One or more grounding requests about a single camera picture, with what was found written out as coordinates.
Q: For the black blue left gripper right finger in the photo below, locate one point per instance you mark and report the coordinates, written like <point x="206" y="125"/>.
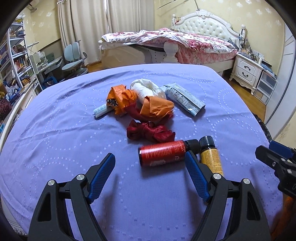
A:
<point x="247" y="220"/>

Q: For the translucent plastic drawer unit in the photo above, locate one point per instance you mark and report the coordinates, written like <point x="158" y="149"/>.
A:
<point x="265" y="86"/>

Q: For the white sliding wardrobe door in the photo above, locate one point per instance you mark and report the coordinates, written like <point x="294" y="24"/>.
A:
<point x="281" y="106"/>

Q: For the white study desk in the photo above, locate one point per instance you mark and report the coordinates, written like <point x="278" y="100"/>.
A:
<point x="41" y="65"/>

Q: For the yellow bottle black cap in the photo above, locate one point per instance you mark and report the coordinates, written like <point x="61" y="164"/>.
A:
<point x="209" y="155"/>

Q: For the white nightstand with drawers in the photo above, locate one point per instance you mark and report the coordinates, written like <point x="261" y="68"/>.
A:
<point x="246" y="72"/>

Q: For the light blue desk chair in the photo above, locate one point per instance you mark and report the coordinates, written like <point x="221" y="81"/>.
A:
<point x="75" y="61"/>

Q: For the beige curtains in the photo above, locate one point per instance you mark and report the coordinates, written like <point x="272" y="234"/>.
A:
<point x="87" y="21"/>

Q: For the black trash bin with bag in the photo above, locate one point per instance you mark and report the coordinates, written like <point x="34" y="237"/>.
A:
<point x="263" y="127"/>

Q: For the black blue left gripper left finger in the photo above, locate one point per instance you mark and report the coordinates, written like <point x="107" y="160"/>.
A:
<point x="50" y="220"/>

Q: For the teal white tube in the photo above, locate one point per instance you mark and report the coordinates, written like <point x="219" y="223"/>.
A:
<point x="102" y="110"/>

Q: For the dark red wrapper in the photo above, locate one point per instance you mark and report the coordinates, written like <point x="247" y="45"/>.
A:
<point x="142" y="129"/>

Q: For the silver white sachet packet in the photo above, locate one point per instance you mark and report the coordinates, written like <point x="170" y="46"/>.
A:
<point x="183" y="98"/>

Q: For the red spray bottle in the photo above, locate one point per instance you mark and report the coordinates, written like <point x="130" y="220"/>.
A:
<point x="165" y="153"/>

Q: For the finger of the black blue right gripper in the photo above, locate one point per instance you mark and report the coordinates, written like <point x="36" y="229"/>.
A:
<point x="282" y="150"/>
<point x="283" y="168"/>

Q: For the white bookshelf with books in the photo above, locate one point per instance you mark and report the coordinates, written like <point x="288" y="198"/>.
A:
<point x="16" y="66"/>

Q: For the white bed with tufted headboard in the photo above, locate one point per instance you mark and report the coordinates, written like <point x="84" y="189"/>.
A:
<point x="200" y="22"/>

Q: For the pink floral quilt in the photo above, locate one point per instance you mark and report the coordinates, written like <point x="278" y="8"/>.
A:
<point x="192" y="48"/>

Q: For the orange plastic wrapper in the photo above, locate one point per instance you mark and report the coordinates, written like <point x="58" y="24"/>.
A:
<point x="124" y="100"/>

